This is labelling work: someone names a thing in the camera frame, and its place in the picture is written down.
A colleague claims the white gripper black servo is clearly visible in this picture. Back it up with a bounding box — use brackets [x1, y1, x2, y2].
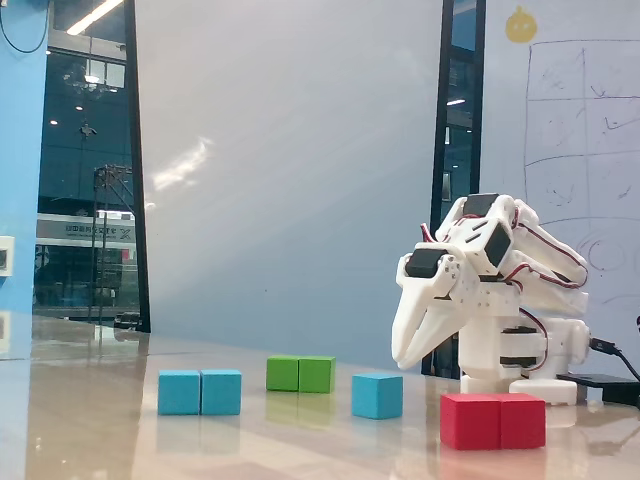
[390, 241, 480, 371]

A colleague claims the small blue cube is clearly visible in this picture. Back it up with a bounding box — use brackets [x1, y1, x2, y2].
[351, 372, 404, 420]

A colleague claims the long red block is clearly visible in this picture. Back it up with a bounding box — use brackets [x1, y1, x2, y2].
[439, 392, 547, 451]

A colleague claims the long green block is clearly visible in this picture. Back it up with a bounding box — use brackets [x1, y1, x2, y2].
[265, 355, 337, 395]

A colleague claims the long blue block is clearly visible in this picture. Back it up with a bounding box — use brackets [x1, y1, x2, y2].
[157, 368, 243, 417]

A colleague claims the flat black box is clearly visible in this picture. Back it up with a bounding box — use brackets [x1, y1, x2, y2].
[555, 372, 640, 404]

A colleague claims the whiteboard with pen drawings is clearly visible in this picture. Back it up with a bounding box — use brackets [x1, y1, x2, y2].
[472, 0, 640, 396]

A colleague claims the yellow round sticker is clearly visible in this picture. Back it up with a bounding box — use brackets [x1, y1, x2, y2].
[504, 5, 539, 44]

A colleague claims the dark metal lattice tower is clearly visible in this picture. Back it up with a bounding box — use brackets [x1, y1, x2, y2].
[87, 163, 136, 326]

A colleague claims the ceiling light strip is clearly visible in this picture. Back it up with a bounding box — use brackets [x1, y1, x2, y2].
[66, 0, 125, 37]

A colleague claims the black window frame post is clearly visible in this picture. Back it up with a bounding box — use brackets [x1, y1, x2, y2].
[419, 0, 487, 379]
[122, 0, 152, 334]

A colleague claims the black power cable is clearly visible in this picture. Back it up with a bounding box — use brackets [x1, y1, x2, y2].
[588, 337, 640, 384]

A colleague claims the white wall socket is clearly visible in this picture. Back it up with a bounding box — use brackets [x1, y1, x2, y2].
[0, 235, 16, 277]

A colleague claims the thin black hanging cable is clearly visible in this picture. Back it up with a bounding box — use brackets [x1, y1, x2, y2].
[0, 0, 54, 53]

